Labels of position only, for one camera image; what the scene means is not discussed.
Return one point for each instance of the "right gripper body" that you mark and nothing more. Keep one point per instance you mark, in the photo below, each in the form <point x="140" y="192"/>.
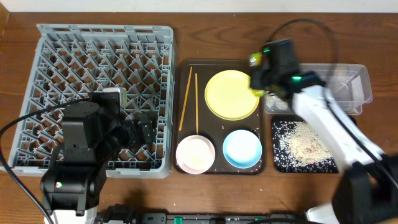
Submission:
<point x="262" y="80"/>

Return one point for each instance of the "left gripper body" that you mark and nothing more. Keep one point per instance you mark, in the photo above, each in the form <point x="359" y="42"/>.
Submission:
<point x="135" y="140"/>

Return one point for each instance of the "white tissue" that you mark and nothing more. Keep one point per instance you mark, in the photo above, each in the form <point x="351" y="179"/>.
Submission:
<point x="273" y="102"/>

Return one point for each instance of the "green orange snack wrapper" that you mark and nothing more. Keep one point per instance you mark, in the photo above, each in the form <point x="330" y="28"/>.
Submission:
<point x="256" y="75"/>

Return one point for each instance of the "yellow round plate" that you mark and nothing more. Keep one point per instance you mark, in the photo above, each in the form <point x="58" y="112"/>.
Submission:
<point x="229" y="97"/>

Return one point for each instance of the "light blue bowl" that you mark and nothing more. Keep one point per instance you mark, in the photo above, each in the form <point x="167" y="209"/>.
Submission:
<point x="242" y="149"/>

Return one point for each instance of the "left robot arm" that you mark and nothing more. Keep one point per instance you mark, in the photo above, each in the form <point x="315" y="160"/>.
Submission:
<point x="94" y="132"/>

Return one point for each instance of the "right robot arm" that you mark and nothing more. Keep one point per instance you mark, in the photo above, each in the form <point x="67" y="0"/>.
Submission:
<point x="367" y="192"/>

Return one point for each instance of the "clear plastic waste bin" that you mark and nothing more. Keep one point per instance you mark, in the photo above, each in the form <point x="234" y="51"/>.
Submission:
<point x="350" y="86"/>

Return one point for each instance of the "black food waste tray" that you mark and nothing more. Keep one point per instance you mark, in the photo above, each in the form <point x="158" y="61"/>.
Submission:
<point x="289" y="158"/>

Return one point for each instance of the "dark brown serving tray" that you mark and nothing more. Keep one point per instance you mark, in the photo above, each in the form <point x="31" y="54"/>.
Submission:
<point x="211" y="126"/>

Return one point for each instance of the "grey plastic dish rack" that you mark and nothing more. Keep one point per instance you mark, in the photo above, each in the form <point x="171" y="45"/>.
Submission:
<point x="72" y="60"/>

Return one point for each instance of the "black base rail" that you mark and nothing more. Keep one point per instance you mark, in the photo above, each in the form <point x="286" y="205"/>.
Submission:
<point x="124" y="214"/>

